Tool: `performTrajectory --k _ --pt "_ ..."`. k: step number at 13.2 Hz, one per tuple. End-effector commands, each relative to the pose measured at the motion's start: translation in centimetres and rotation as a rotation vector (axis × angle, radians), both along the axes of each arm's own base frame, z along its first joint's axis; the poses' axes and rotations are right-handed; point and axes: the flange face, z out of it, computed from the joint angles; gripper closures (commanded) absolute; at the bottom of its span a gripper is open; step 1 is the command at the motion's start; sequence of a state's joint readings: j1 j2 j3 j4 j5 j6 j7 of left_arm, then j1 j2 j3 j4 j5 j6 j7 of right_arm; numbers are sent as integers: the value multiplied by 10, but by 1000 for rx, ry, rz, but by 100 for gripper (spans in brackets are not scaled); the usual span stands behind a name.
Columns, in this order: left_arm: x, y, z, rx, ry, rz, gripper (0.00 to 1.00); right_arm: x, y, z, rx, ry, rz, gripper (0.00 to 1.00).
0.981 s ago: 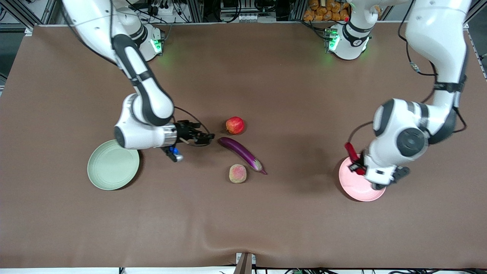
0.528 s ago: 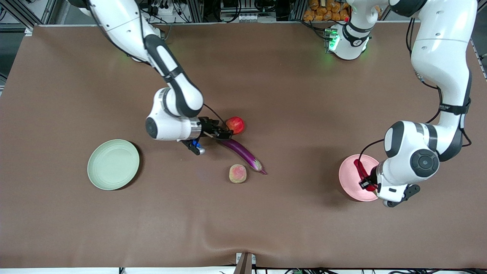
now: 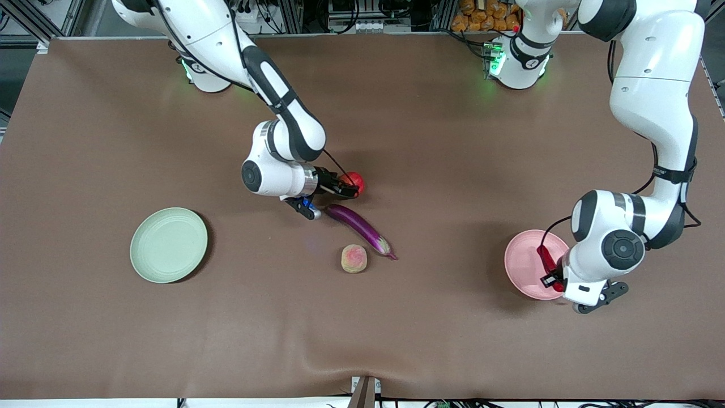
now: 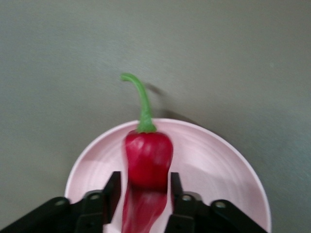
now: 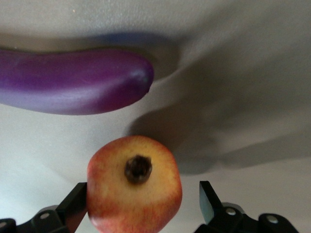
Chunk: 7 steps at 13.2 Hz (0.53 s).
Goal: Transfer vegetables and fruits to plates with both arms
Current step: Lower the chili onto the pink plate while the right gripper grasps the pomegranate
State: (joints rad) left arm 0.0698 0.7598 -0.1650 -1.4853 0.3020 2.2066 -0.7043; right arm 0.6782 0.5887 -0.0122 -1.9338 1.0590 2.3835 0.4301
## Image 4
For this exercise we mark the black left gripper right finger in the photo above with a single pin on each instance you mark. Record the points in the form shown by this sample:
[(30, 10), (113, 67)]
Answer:
[(194, 218)]

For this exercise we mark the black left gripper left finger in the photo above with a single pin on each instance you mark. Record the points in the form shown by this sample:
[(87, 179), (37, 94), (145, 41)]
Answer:
[(73, 218)]

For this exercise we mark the red chili pepper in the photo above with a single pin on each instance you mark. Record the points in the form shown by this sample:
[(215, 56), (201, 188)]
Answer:
[(148, 157)]

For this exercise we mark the pink round plate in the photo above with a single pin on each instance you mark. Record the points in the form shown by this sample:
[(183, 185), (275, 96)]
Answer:
[(206, 170)]

